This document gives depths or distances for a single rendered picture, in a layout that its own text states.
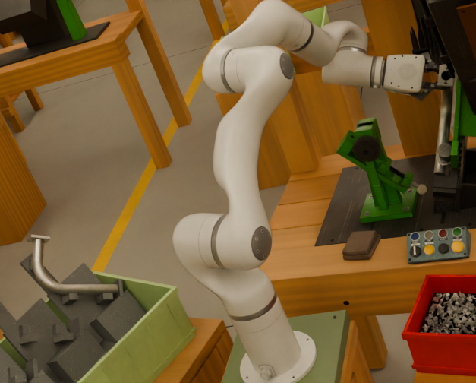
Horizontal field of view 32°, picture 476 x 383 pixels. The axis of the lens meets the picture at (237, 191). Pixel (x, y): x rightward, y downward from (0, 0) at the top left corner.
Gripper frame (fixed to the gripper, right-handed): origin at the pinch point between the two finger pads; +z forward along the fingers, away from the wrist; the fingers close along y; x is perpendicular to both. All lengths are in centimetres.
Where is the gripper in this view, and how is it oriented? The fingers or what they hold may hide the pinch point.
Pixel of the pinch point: (443, 77)
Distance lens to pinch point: 226.2
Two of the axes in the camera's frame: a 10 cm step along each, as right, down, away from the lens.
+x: 2.0, 1.8, 9.6
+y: 1.6, -9.8, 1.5
